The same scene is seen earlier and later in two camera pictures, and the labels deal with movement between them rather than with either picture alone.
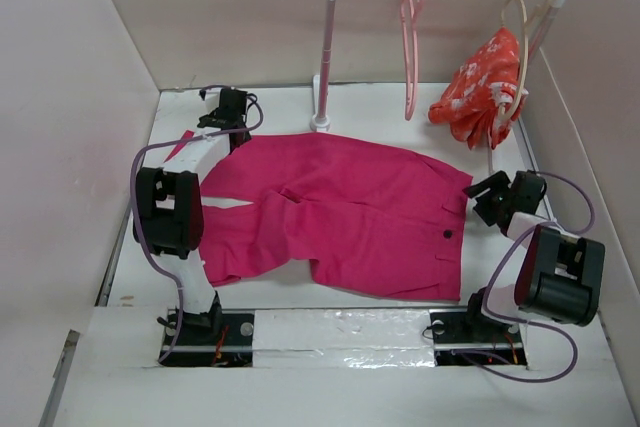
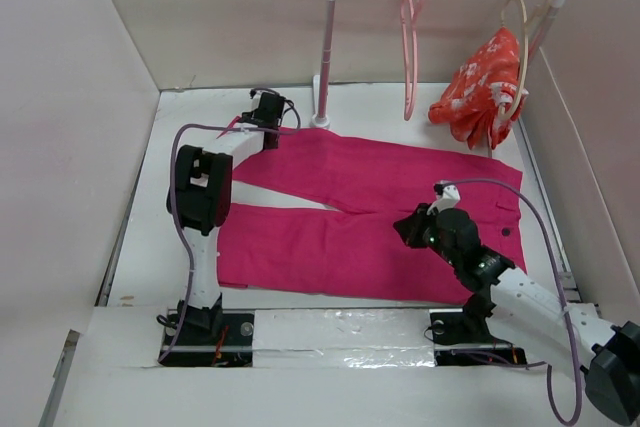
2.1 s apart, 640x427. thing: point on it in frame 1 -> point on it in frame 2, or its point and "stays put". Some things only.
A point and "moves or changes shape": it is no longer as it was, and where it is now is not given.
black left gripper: (210, 116) -> (248, 115)
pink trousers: (375, 223) moves or changes shape
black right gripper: (497, 182) -> (409, 226)
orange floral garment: (485, 95) stays put
